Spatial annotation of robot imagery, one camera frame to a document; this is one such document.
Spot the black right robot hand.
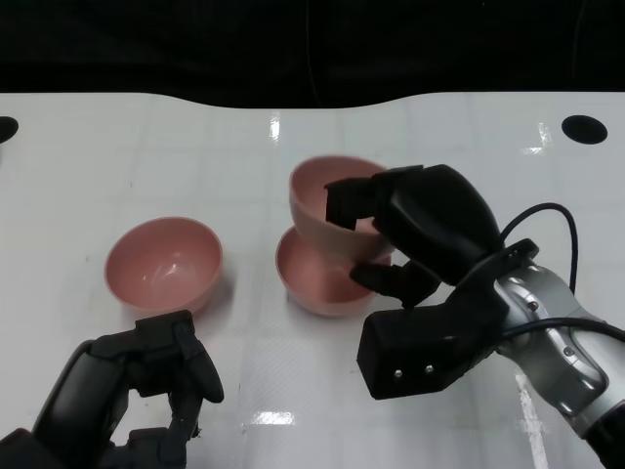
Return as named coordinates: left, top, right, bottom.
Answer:
left=323, top=164, right=504, bottom=309

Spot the pink bowl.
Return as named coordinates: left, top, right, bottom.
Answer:
left=275, top=225, right=395, bottom=320
left=104, top=217, right=225, bottom=314
left=288, top=155, right=397, bottom=265

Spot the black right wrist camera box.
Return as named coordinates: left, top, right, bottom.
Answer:
left=357, top=273, right=509, bottom=401

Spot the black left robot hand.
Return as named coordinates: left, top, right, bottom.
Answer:
left=31, top=310, right=226, bottom=469

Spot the black cloth backdrop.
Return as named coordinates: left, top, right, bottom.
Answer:
left=0, top=0, right=625, bottom=109

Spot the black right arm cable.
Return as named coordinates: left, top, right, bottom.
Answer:
left=458, top=202, right=625, bottom=343

